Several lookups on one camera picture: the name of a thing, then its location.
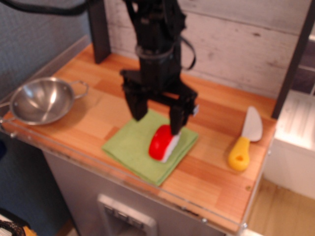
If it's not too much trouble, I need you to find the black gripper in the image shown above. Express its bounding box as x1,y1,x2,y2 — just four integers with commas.
120,53,198,135

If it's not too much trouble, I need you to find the red and white toy bun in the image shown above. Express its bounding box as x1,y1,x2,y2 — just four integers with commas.
148,124,181,163

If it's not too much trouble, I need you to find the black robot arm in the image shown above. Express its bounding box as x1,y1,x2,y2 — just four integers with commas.
121,0,197,135

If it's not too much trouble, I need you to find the green towel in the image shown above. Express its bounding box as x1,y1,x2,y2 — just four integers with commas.
102,110,198,186

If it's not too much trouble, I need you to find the grey toy fridge cabinet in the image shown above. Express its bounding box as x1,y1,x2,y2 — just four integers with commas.
44,152,224,236

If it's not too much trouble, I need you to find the silver dispenser panel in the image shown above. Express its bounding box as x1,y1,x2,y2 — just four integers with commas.
97,194,158,236

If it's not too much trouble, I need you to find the white toy sink unit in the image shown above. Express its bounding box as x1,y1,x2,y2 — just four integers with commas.
261,34,315,200

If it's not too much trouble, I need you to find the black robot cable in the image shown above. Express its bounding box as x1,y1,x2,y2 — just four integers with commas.
179,35,197,70

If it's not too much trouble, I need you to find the dark left shelf post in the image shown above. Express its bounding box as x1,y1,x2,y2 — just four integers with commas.
88,0,111,64

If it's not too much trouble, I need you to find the dark shelf post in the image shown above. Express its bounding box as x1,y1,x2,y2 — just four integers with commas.
88,0,111,64
271,0,315,119

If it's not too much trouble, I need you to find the yellow handled toy knife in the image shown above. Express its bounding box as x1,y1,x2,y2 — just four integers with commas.
228,106,263,172

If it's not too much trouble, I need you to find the steel bowl with handles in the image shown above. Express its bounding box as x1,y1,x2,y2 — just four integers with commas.
0,77,89,125

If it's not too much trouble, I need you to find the dark right shelf post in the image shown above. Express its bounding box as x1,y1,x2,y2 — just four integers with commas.
271,0,315,119

